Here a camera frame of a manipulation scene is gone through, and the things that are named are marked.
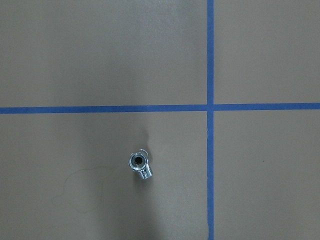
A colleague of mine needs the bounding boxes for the chrome threaded pipe fitting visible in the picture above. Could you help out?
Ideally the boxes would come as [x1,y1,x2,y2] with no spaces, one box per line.
[128,149,153,180]

